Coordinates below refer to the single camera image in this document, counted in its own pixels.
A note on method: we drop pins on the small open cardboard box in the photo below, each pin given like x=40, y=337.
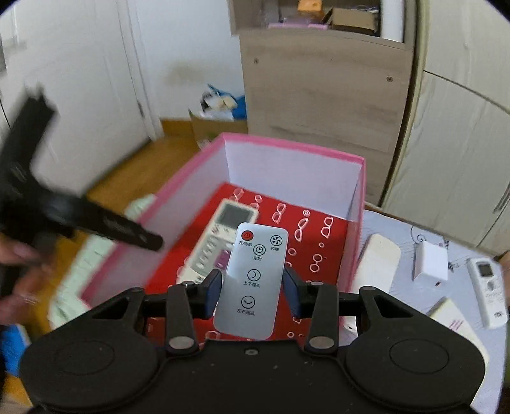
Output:
x=352, y=20

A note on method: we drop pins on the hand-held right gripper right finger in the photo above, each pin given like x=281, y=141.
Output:
x=293, y=294

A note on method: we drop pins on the person's left hand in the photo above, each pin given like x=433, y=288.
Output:
x=24, y=302

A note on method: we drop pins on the white air conditioner remote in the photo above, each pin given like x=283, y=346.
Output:
x=217, y=243
x=488, y=292

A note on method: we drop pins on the blue cloth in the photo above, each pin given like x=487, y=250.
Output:
x=12, y=350

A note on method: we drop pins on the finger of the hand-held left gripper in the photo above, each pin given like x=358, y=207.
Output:
x=123, y=230

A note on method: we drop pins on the flat pink item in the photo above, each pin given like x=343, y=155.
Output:
x=299, y=26

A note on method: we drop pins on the light wood wardrobe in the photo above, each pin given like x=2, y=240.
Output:
x=458, y=139

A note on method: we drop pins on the white door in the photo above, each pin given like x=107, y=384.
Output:
x=79, y=79

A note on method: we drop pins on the white power adapter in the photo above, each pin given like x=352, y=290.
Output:
x=430, y=260

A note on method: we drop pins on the thick white box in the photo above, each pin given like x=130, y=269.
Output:
x=376, y=260

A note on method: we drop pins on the orange packet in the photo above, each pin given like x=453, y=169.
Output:
x=310, y=6

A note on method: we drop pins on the cream box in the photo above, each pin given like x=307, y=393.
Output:
x=462, y=326

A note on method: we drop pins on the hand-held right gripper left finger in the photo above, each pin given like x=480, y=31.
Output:
x=212, y=292

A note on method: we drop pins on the silver fan remote control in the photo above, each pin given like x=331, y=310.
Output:
x=252, y=280

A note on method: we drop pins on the pale green keyboard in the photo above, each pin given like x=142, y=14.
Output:
x=75, y=276

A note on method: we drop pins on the wooden cabinet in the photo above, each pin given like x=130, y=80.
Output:
x=318, y=99

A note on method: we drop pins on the pink storage box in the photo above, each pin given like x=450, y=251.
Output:
x=279, y=179

